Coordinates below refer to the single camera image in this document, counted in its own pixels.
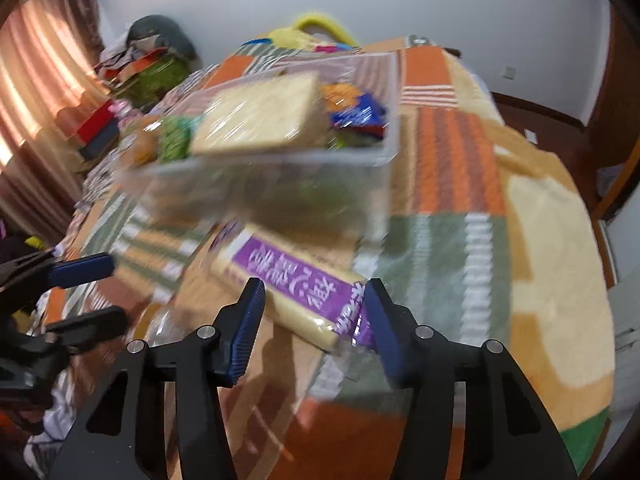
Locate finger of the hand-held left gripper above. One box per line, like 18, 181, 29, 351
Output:
0, 247, 115, 292
42, 306, 129, 358

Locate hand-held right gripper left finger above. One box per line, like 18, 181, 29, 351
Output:
50, 277, 266, 480

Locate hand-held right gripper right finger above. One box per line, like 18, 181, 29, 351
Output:
364, 277, 578, 480

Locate purple label cake packet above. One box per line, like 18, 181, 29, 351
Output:
209, 224, 377, 352

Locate brown bun packet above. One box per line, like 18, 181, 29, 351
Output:
127, 117, 163, 163

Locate clear plastic storage container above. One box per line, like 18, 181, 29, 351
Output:
117, 52, 402, 258

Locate green pea snack packet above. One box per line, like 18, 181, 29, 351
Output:
157, 115, 202, 162

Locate sliced bread sandwich packet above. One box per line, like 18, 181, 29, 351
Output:
189, 71, 322, 157

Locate blue chip packet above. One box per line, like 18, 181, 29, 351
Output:
320, 82, 392, 133

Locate long clear cracker packet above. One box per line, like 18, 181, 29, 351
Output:
132, 302, 206, 348

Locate pile of clothes and boxes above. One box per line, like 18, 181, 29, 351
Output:
70, 67, 221, 221

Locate striped patchwork blanket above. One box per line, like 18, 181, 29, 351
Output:
30, 35, 617, 480

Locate dark blue box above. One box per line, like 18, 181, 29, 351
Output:
79, 125, 122, 162

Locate red gift box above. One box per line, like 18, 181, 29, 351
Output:
74, 99, 120, 142

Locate brown window curtain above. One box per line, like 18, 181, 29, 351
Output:
0, 0, 110, 246

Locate red snack packet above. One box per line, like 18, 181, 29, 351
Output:
335, 125, 388, 150

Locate green patterned box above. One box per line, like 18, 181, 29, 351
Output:
127, 55, 190, 97

